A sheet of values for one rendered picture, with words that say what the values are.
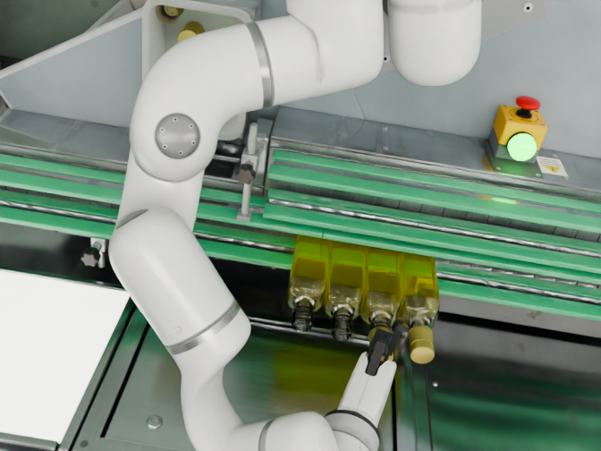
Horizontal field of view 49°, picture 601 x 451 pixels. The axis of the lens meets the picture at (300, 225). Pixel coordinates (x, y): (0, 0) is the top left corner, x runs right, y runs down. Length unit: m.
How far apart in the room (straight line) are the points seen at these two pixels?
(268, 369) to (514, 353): 0.46
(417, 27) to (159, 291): 0.36
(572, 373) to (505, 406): 0.17
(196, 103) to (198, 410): 0.32
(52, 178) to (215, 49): 0.59
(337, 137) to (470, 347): 0.45
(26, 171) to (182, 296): 0.61
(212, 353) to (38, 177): 0.60
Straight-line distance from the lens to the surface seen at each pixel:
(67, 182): 1.16
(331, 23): 0.66
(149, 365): 1.07
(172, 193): 0.75
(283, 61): 0.65
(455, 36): 0.71
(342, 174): 1.06
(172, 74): 0.62
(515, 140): 1.14
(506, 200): 1.11
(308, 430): 0.70
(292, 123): 1.14
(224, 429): 0.78
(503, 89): 1.21
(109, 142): 1.24
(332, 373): 1.08
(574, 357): 1.34
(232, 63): 0.64
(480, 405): 1.17
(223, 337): 0.66
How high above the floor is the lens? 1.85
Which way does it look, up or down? 55 degrees down
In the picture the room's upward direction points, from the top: 171 degrees counter-clockwise
